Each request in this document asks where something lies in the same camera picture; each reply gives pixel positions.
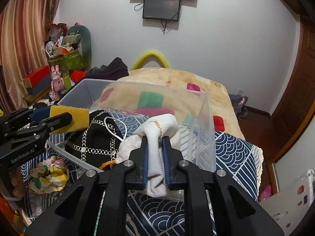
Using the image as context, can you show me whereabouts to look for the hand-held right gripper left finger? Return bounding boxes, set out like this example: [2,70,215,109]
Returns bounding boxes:
[23,136,150,236]

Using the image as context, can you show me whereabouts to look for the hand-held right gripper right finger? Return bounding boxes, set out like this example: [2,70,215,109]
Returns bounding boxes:
[161,136,283,236]

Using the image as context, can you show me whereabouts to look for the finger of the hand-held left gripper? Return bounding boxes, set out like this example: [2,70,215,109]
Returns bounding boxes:
[0,105,52,129]
[5,112,73,148]

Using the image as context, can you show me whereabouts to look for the yellow sponge cloth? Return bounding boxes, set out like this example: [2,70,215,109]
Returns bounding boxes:
[49,105,90,135]

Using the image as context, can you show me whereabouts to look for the white cloth pouch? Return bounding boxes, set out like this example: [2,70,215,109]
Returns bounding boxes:
[115,113,182,197]

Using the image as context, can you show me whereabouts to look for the clear plastic storage box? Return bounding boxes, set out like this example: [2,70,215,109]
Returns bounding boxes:
[56,79,217,178]

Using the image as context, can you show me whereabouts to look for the person's left hand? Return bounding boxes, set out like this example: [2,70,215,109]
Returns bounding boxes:
[9,170,26,198]

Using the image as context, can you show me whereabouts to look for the floral scrunchie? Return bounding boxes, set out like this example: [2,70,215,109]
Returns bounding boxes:
[29,156,70,194]

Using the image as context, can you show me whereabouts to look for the pink rabbit doll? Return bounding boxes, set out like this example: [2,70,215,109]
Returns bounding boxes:
[49,65,66,99]

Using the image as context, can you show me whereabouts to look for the red box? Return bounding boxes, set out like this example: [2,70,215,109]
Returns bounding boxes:
[23,65,51,88]

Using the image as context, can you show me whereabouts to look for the green box of clutter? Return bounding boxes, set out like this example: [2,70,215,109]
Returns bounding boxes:
[45,23,85,74]

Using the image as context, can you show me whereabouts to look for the blue wave-pattern blanket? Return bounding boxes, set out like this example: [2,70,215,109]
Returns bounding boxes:
[20,108,262,236]

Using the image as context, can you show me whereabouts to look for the striped brown curtain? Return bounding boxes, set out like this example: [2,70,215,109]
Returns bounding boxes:
[0,0,62,115]

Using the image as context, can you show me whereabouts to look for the dark clothes pile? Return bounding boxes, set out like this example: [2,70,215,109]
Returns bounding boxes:
[86,57,129,81]

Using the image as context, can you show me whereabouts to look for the beige printed blanket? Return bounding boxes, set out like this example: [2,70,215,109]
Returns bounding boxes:
[94,67,246,140]

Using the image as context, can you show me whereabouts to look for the grey-green plush pillow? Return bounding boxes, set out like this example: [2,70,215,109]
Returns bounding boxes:
[66,25,93,70]

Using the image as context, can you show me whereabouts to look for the dark backpack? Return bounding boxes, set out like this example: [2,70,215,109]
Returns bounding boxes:
[230,94,249,120]

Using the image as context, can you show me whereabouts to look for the pink plush toy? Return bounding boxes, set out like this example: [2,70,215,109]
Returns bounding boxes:
[260,184,273,201]

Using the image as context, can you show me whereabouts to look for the yellow foam noodle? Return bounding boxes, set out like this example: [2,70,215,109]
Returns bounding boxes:
[130,50,171,71]

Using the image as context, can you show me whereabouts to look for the white appliance with stickers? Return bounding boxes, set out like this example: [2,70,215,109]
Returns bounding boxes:
[258,168,315,229]

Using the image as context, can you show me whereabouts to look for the wooden door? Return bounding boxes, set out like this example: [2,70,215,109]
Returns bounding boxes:
[269,13,315,164]

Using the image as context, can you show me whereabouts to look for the small black monitor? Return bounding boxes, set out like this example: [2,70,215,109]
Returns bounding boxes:
[142,0,182,21]

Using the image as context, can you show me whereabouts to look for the black bag with chain pattern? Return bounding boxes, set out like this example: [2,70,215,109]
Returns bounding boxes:
[64,110,128,163]

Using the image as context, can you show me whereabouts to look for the white cord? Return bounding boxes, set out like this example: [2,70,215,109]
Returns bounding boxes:
[104,117,128,142]

